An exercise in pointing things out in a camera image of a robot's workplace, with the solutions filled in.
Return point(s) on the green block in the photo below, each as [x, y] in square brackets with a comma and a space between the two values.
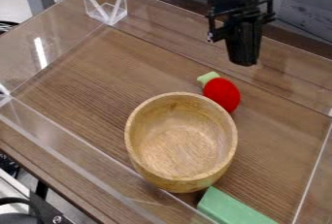
[228, 211]

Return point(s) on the black clamp with cable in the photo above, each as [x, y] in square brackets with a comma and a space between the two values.
[40, 212]

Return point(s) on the clear acrylic tray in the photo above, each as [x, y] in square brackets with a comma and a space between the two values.
[75, 75]

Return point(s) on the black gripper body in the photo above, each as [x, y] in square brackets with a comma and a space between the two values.
[224, 19]

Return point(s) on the wooden bowl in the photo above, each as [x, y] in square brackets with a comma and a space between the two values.
[181, 140]

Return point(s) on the red felt fruit green leaf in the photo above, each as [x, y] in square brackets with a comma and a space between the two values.
[220, 90]

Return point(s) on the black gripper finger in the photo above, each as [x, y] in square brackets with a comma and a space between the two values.
[244, 43]

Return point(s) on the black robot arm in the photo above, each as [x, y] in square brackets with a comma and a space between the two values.
[232, 4]

